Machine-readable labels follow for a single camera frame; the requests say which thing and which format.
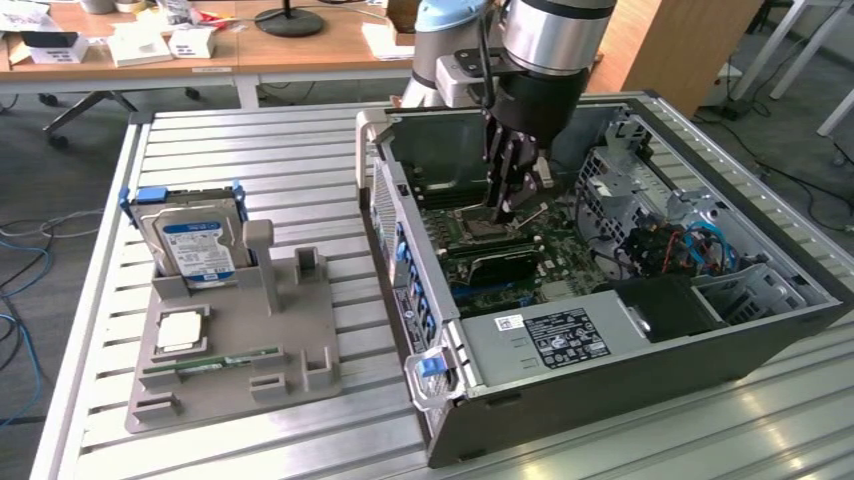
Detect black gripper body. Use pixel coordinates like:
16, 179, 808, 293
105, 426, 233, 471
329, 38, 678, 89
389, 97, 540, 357
489, 68, 594, 148

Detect CPU socket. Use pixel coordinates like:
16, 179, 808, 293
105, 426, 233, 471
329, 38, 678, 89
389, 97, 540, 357
451, 199, 557, 247

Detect installed RAM stick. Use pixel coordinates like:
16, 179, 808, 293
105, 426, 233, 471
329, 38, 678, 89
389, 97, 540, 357
443, 240, 540, 260

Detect silver disk bay cage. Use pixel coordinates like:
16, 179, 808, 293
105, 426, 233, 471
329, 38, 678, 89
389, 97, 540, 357
573, 144, 742, 281

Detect green motherboard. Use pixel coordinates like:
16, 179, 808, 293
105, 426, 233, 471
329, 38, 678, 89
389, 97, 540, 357
414, 197, 606, 320

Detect blue expansion slot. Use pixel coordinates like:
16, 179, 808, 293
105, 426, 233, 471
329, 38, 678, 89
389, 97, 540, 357
451, 279, 521, 297

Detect silver chipset heat sink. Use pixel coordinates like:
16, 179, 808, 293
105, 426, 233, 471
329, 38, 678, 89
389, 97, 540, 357
538, 281, 578, 303

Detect wooden cabinet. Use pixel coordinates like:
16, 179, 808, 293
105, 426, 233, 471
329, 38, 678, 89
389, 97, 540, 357
590, 0, 768, 119

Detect white paper stack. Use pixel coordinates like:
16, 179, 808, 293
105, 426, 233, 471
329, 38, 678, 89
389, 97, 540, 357
361, 22, 417, 62

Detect grey power supply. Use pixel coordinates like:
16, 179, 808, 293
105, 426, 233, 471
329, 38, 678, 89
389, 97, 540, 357
458, 291, 654, 390

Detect black round lamp base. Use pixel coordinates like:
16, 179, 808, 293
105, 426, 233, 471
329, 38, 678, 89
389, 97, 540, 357
253, 0, 327, 39

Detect small silver disk bay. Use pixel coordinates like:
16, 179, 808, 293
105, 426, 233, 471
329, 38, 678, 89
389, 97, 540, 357
690, 263, 810, 327

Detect grey parts rack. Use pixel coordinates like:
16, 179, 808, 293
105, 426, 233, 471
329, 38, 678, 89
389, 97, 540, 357
125, 218, 343, 435

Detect open dark grey PC case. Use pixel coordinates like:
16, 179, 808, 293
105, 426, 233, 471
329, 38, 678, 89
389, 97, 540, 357
355, 94, 844, 469

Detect white labelled box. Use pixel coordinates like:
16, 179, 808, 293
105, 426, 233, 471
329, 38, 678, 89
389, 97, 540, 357
166, 27, 219, 60

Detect silver CPU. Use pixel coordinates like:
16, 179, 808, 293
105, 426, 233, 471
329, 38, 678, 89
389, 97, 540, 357
155, 312, 206, 352

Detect green RAM stick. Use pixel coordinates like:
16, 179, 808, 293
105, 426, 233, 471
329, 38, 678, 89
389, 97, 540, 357
142, 346, 283, 376

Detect open white box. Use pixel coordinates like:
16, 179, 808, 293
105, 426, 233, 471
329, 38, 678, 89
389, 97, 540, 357
106, 23, 175, 69

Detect black chair base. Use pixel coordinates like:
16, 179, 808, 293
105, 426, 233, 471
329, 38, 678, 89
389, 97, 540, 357
38, 89, 203, 149

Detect black and white box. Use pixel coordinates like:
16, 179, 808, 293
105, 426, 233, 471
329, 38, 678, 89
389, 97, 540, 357
18, 30, 91, 65

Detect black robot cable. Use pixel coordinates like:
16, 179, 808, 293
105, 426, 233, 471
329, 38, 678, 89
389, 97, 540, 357
477, 0, 509, 116

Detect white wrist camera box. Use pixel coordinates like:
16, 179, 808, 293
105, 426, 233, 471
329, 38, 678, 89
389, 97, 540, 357
437, 52, 509, 109

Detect red wire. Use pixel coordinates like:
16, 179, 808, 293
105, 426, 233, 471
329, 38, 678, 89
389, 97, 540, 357
657, 227, 700, 275

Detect blue wire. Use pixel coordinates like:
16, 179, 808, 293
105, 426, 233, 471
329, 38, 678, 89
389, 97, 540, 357
684, 221, 741, 275

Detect wooden desk white frame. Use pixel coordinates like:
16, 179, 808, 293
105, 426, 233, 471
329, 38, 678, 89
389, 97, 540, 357
0, 0, 241, 109
237, 0, 606, 109

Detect white table frame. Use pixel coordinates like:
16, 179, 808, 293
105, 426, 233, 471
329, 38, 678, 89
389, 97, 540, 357
726, 0, 854, 101

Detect hard disk with blue bracket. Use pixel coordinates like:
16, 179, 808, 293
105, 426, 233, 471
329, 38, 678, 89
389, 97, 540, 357
118, 179, 259, 290

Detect grey floor cable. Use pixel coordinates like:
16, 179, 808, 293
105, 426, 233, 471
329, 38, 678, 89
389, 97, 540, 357
0, 208, 106, 240

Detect blue floor cable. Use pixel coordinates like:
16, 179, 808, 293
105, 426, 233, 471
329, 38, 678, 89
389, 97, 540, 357
0, 239, 54, 429

